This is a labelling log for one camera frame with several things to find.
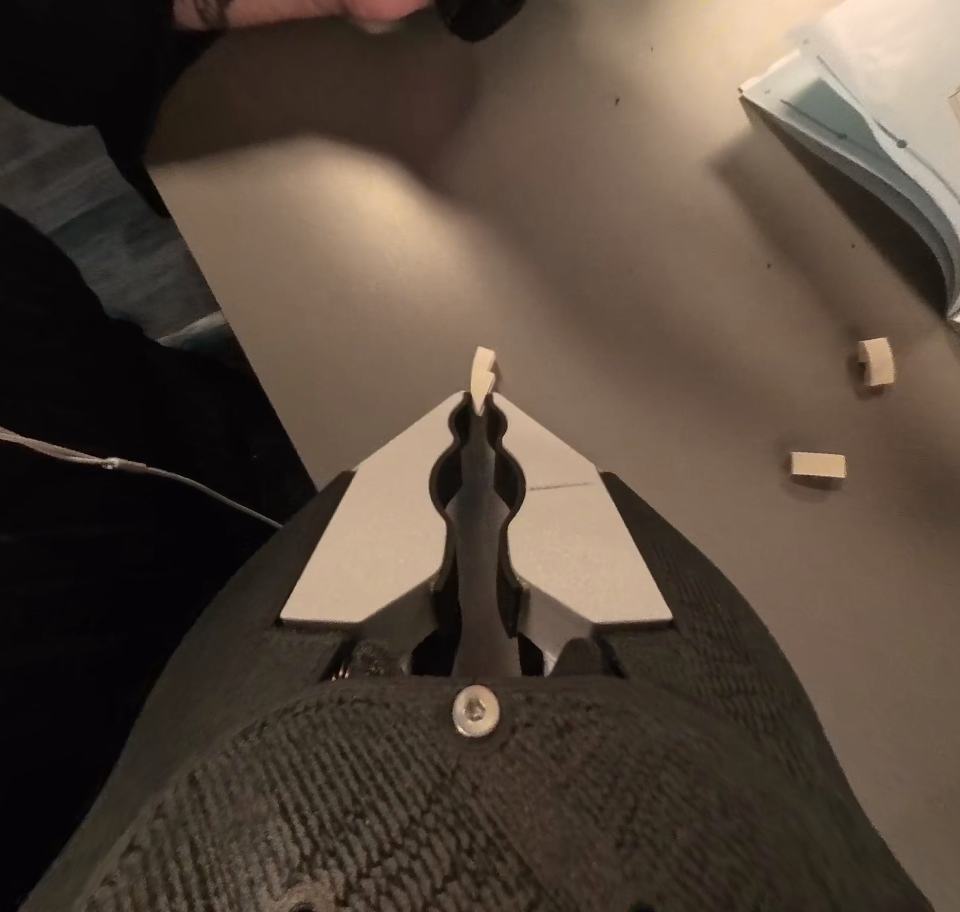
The small white curved toy brick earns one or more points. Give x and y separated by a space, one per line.
482 379
817 466
876 363

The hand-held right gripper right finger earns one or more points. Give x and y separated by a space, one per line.
592 544

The pale blue instruction booklet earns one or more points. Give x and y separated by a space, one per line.
885 102

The person's torso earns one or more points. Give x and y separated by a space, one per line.
90 552

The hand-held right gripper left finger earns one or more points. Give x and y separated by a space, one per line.
367 544

